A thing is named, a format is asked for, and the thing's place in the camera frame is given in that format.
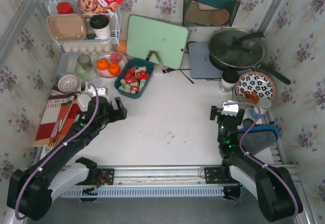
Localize white plastic scoop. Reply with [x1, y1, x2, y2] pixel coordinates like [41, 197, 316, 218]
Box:
[77, 93, 91, 112]

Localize teal storage basket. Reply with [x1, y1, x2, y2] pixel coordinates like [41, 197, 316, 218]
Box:
[114, 58, 154, 99]

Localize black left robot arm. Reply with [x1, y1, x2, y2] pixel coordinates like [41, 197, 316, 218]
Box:
[7, 96, 127, 221]

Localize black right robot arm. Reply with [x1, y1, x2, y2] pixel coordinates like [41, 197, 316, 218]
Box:
[210, 101, 303, 222]

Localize paper coffee cup black lid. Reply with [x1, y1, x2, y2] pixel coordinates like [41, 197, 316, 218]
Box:
[219, 69, 239, 92]

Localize clear storage box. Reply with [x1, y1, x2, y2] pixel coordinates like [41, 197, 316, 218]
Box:
[56, 52, 79, 77]

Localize green glass jar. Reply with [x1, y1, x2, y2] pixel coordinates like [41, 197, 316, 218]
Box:
[232, 95, 248, 102]

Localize blue grey oven mitt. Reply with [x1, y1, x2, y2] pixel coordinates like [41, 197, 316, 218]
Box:
[242, 124, 280, 155]

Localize red capsule cluster bottom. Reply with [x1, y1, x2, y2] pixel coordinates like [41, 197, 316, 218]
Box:
[130, 86, 140, 93]

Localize red capsule cluster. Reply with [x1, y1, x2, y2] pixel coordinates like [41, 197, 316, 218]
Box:
[130, 86, 140, 93]
[124, 73, 132, 79]

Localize clear glass cup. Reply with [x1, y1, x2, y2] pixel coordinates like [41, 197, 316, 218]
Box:
[85, 68, 102, 87]

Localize glass fruit plate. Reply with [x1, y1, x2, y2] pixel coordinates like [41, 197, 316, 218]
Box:
[93, 51, 128, 78]

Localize blue white bottle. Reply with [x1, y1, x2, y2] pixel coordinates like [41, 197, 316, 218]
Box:
[250, 98, 272, 119]

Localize striped orange cloth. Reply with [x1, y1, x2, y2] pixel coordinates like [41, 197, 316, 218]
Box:
[34, 86, 81, 147]

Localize red capsule cluster left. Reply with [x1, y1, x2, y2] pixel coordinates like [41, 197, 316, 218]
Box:
[124, 73, 132, 79]

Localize white strainer bowl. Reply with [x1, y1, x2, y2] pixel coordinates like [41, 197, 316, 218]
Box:
[58, 75, 79, 93]

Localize flower pattern plate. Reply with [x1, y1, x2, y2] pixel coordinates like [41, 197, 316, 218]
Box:
[235, 72, 276, 101]

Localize green tinted glass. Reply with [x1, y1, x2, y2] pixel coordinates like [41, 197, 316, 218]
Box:
[75, 54, 92, 81]

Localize grey induction cooker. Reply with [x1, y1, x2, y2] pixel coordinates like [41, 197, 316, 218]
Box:
[186, 41, 223, 80]

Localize white egg tray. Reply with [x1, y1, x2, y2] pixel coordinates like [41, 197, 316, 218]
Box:
[62, 44, 115, 55]

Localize orange fruit behind board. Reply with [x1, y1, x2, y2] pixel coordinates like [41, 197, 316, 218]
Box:
[117, 40, 127, 55]

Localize black wok pan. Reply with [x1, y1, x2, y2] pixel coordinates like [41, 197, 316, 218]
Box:
[208, 28, 291, 85]

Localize green cutting board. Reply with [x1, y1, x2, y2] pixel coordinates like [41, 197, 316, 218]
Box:
[126, 15, 188, 69]

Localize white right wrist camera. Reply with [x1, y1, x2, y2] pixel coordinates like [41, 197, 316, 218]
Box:
[221, 101, 239, 116]

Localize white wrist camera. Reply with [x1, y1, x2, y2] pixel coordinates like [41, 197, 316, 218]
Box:
[83, 87, 109, 100]
[221, 101, 239, 116]

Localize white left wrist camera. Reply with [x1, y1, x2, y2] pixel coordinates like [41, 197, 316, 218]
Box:
[83, 87, 109, 100]

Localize black power cable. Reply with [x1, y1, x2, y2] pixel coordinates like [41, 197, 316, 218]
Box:
[162, 41, 193, 74]

